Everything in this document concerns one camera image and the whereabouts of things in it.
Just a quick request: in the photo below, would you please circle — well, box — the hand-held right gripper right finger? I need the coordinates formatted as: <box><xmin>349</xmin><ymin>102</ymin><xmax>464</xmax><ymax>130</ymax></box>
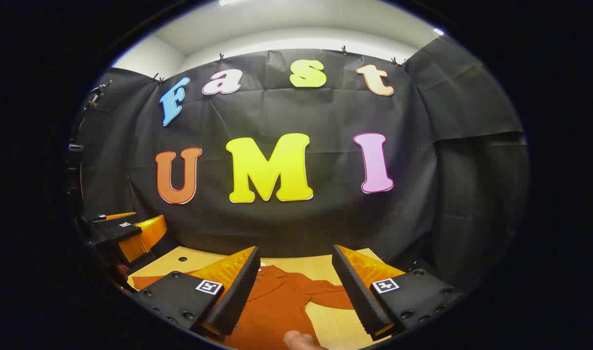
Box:
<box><xmin>331</xmin><ymin>245</ymin><xmax>465</xmax><ymax>341</ymax></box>

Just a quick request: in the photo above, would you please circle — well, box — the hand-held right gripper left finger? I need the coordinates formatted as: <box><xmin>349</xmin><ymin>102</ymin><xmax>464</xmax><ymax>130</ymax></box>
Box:
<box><xmin>131</xmin><ymin>245</ymin><xmax>261</xmax><ymax>341</ymax></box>

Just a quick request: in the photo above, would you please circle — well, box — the orange knit cardigan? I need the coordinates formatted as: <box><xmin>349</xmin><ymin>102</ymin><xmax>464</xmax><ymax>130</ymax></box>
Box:
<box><xmin>132</xmin><ymin>265</ymin><xmax>355</xmax><ymax>350</ymax></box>

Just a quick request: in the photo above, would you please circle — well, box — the black equipment stand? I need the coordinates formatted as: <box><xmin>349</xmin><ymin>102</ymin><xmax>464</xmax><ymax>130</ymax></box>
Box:
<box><xmin>65</xmin><ymin>80</ymin><xmax>107</xmax><ymax>205</ymax></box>

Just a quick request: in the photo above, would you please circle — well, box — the black backdrop cloth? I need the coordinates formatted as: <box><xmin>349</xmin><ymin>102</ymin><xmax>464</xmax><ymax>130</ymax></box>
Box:
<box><xmin>75</xmin><ymin>36</ymin><xmax>529</xmax><ymax>287</ymax></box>

